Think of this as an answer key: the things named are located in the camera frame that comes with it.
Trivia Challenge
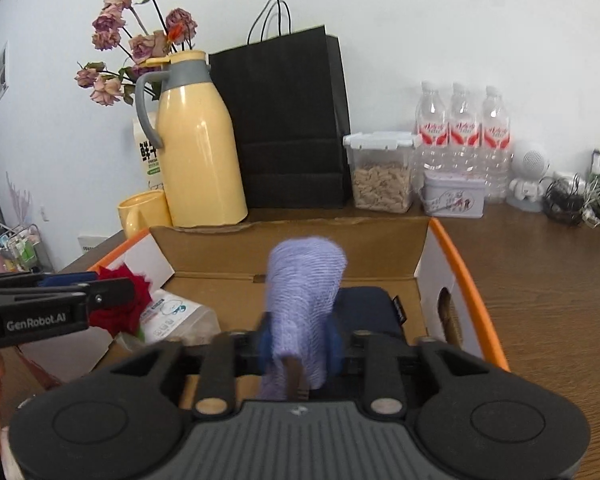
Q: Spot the yellow thermos jug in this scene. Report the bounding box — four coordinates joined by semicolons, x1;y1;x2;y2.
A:
135;50;250;229

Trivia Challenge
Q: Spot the white printed tin box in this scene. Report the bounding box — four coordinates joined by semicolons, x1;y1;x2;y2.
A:
422;170;486;221

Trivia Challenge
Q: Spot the cardboard box with orange edges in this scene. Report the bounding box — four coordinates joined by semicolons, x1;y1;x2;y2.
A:
17;216;511;409

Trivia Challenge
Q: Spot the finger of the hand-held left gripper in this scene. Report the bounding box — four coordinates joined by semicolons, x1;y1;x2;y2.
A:
0;277;137;312
0;272;99;292

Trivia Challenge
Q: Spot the navy blue pouch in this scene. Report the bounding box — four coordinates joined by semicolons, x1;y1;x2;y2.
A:
331;286;409;347

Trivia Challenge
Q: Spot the yellow mug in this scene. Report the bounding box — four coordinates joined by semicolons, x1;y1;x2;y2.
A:
118;191;174;241

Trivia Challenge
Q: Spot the black paper bag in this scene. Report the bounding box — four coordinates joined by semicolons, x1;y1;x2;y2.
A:
208;0;352;210

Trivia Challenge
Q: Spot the purple knitted cloth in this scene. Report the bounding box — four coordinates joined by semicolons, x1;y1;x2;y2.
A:
257;237;349;402

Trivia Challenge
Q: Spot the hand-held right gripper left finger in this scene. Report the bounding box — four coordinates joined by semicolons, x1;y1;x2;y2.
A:
95;312;281;421

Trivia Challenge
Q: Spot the white robot speaker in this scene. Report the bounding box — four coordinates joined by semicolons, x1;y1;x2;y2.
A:
506;141;551;214

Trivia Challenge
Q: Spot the clear container of seeds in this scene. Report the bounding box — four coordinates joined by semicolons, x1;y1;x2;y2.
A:
343;131;415;214

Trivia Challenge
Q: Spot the white milk carton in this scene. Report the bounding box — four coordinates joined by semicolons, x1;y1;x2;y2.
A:
132;112;167;194

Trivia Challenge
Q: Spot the white face mask packet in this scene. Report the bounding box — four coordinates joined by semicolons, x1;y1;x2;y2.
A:
139;289;222;347

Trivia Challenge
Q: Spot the red artificial rose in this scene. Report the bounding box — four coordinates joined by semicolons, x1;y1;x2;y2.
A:
87;264;154;339

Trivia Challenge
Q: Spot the purple wall decal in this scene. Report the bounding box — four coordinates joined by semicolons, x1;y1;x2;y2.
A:
5;172;34;227

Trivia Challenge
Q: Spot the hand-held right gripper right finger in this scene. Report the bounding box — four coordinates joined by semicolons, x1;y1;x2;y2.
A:
325;325;511;419

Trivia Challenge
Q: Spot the bouquet of dried roses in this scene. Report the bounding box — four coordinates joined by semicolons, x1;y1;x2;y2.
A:
75;0;199;107

